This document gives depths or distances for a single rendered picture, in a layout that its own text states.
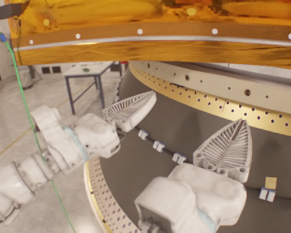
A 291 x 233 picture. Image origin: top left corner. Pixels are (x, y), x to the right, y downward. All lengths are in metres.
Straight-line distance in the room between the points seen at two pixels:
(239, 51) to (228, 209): 0.32
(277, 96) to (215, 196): 0.27
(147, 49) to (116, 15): 0.10
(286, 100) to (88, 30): 0.45
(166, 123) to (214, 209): 0.43
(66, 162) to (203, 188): 0.22
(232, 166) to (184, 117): 0.33
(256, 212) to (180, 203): 0.40
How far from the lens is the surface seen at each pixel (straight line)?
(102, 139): 0.38
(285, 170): 0.54
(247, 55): 0.48
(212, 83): 0.51
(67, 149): 0.38
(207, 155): 0.32
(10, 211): 0.43
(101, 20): 0.52
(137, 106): 0.44
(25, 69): 7.00
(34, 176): 0.39
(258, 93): 0.47
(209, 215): 0.25
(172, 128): 0.63
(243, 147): 0.34
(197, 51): 0.48
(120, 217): 0.82
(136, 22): 0.49
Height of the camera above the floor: 1.86
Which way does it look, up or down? 27 degrees down
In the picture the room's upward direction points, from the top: 4 degrees counter-clockwise
